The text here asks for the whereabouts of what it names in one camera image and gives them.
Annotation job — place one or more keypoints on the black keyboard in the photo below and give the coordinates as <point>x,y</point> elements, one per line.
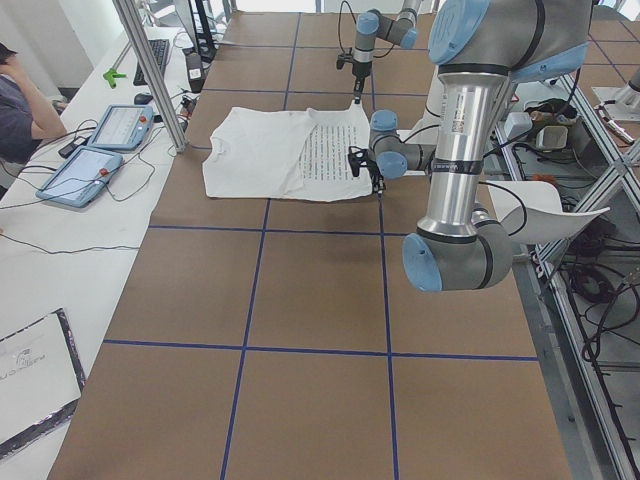
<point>160,49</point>

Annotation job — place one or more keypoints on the blue teach pendant far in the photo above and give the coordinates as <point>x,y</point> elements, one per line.
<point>122,127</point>

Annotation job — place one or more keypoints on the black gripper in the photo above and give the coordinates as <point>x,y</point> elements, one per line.
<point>359,71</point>
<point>372,172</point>

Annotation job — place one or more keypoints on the aluminium frame post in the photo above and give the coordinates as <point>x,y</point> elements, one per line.
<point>129,17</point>

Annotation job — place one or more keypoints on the white plastic chair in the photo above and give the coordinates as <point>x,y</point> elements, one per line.
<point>531,212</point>

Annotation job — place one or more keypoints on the white board black border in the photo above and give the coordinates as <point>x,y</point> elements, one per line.
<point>42,379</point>

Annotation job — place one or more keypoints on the green plastic clamp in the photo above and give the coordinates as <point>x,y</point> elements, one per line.
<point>112,75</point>

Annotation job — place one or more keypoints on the blue teach pendant near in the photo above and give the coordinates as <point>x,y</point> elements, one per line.
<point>81,177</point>

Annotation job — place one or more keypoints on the black computer mouse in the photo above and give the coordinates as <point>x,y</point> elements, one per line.
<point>142,98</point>

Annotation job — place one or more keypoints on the seated person dark shirt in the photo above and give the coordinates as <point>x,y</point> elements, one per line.
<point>27,116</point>

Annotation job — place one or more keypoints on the blue teach pendant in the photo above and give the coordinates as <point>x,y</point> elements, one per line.
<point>122,127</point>
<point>81,177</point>

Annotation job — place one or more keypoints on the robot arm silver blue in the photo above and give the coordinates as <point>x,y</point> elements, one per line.
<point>372,25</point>
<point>481,50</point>

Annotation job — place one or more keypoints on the white long-sleeve printed shirt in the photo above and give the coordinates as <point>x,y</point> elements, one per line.
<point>300,155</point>

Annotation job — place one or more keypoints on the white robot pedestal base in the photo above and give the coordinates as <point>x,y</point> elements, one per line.
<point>433,105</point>

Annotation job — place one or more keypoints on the black power adapter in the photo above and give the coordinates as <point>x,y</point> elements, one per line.
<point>195,72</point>

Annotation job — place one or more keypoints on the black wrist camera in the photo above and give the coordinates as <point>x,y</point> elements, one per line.
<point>358,159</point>
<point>343,59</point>

